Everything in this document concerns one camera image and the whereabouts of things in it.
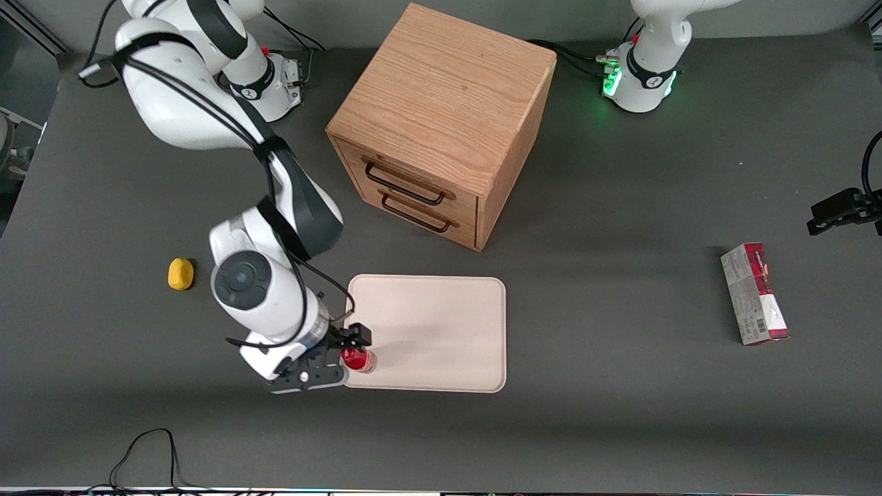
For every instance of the beige plastic tray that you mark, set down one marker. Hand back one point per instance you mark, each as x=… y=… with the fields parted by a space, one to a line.
x=434 y=324

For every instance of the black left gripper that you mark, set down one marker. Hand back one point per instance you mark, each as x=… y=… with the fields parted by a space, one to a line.
x=846 y=207

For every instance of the red and grey carton box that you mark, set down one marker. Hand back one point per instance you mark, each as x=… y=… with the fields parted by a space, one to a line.
x=754 y=295

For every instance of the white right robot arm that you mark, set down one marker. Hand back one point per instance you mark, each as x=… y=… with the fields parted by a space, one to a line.
x=179 y=103

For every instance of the red coke bottle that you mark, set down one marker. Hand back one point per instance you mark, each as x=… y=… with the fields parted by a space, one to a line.
x=358 y=359

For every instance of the yellow lemon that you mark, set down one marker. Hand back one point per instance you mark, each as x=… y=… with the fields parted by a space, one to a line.
x=180 y=273

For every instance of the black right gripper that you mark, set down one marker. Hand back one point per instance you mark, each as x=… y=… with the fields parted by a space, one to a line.
x=340 y=339

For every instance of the wooden two-drawer cabinet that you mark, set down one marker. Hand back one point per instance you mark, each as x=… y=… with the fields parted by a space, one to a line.
x=441 y=103

